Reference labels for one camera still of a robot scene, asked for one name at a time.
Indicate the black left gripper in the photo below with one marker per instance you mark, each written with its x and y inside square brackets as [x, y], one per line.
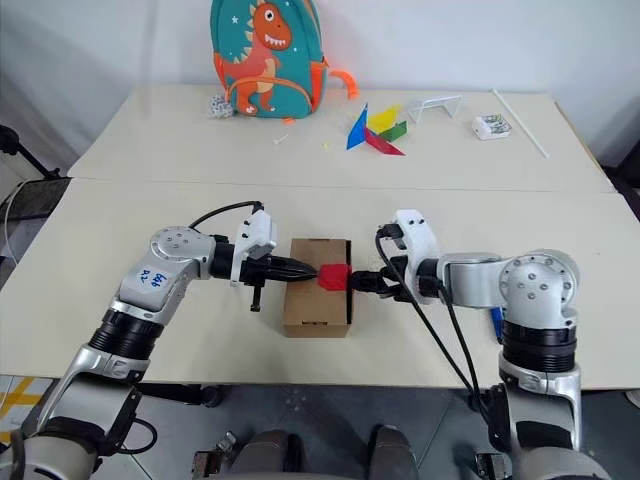
[255, 272]

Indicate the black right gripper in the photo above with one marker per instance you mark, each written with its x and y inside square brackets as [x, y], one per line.
[400, 280]

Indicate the brown cardboard box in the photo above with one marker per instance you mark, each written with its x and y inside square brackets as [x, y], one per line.
[312, 305]

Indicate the red cube block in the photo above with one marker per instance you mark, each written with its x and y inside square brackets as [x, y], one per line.
[332, 277]

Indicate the blue pen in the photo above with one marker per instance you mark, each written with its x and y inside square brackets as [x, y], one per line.
[496, 322]

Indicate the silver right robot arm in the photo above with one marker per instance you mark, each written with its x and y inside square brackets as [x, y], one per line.
[535, 280]

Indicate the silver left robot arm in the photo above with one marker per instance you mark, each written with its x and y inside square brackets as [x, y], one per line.
[165, 260]

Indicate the small white packet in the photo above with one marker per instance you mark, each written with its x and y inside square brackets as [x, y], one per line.
[492, 126]

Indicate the small white peg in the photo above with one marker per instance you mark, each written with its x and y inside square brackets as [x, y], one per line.
[280, 139]

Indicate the red plastic tile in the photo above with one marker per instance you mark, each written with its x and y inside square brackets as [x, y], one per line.
[385, 145]

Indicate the white label with blue writing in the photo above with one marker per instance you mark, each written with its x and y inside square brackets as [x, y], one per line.
[150, 281]

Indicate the blue plastic triangle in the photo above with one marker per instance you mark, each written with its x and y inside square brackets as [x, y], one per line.
[357, 131]

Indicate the green plastic tile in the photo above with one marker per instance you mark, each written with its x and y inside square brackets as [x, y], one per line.
[396, 131]

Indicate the black table leg with caster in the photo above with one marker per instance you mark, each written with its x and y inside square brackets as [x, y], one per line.
[195, 395]

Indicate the yellow plastic tile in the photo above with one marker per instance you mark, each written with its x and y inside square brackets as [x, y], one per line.
[385, 117]

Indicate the dark rounded shape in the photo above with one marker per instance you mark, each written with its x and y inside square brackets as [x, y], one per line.
[390, 450]

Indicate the white dotted ball cluster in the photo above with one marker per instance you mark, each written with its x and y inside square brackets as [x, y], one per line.
[219, 106]

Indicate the teal dinosaur backpack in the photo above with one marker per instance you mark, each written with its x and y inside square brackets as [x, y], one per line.
[265, 60]

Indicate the long white stick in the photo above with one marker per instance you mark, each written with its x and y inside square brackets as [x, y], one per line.
[520, 122]

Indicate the black flat base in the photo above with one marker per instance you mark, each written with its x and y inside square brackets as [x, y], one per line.
[37, 197]

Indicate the black chair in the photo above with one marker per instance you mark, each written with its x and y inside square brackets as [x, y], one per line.
[627, 172]

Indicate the black tripod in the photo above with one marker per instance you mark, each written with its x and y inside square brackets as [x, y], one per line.
[27, 157]

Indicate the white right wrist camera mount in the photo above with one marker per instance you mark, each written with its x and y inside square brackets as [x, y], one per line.
[420, 235]

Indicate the metal bracket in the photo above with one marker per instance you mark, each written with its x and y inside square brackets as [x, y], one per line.
[490, 467]
[205, 462]

